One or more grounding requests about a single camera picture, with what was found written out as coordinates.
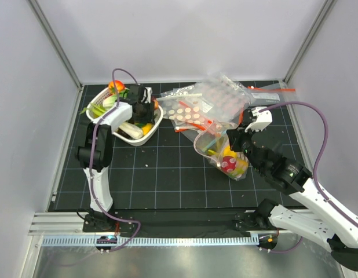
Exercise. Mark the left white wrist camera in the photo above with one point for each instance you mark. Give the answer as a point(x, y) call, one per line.
point(139, 93)

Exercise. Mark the red orange tomato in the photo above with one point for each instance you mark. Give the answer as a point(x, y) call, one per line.
point(116, 87)

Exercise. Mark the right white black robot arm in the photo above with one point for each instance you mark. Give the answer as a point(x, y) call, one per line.
point(336, 229)

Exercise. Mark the pile of red-dotted bags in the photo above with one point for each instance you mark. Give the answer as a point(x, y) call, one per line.
point(221, 98)

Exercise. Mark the green celery stalk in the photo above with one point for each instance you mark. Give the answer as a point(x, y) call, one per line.
point(96, 110)

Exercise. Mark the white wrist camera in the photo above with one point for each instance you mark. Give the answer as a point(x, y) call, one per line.
point(258, 119)
point(139, 93)

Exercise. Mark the yellow pepper piece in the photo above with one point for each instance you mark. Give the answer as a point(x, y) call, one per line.
point(147, 128)

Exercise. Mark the slotted aluminium cable duct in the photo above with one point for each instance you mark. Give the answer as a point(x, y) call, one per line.
point(109, 241)

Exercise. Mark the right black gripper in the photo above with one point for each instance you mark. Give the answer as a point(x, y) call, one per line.
point(235, 136)

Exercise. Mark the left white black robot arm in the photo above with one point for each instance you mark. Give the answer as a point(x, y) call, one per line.
point(95, 147)

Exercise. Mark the aluminium frame post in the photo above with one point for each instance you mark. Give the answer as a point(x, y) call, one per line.
point(53, 39)
point(317, 24)

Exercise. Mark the small orange carrot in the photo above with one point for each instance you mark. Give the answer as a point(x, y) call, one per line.
point(156, 104)

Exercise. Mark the clear pink-dotted zip bag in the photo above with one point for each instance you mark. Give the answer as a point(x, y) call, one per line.
point(214, 137)

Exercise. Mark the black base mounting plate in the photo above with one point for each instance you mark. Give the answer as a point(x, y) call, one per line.
point(181, 223)

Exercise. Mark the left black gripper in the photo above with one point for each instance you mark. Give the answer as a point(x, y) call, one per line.
point(149, 118)

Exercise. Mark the green lettuce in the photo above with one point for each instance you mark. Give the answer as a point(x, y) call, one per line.
point(110, 100)

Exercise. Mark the orange-edged flat bag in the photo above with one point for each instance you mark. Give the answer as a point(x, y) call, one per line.
point(241, 116)

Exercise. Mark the yellow banana bunch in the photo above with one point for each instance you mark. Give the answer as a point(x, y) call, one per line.
point(242, 162)

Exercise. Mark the clear white-dotted zip bag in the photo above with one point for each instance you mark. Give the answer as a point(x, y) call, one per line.
point(188, 111)

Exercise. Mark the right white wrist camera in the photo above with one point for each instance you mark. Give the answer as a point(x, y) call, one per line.
point(258, 119)

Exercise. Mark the clear bag orange zipper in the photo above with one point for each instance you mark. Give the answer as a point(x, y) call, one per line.
point(274, 93)

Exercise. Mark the white leek stalk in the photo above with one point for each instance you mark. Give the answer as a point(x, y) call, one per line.
point(131, 130)

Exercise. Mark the white plastic basket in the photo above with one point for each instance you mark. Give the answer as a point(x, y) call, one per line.
point(158, 113)

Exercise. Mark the red apple front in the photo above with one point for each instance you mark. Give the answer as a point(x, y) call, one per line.
point(228, 164)

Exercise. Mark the right aluminium frame post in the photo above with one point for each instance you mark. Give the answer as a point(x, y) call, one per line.
point(317, 24)

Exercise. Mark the left aluminium frame post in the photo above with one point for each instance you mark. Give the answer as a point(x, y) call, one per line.
point(53, 39)

